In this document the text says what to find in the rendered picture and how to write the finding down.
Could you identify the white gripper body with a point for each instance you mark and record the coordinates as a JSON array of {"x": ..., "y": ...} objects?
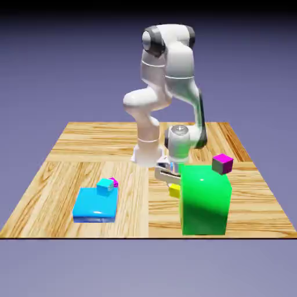
[{"x": 165, "y": 175}]

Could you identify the small yellow cube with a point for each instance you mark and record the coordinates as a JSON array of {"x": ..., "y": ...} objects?
[{"x": 174, "y": 190}]

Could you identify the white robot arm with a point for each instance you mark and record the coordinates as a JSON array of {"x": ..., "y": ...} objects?
[{"x": 178, "y": 67}]

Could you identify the small magenta cube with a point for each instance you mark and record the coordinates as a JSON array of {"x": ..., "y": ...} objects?
[
  {"x": 222, "y": 163},
  {"x": 115, "y": 182}
]

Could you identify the small cyan cube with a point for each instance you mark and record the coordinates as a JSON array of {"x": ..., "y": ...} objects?
[{"x": 104, "y": 187}]

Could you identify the large green box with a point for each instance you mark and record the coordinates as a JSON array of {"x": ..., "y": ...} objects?
[{"x": 204, "y": 199}]

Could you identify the large blue box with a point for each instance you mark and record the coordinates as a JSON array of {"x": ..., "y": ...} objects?
[{"x": 95, "y": 205}]

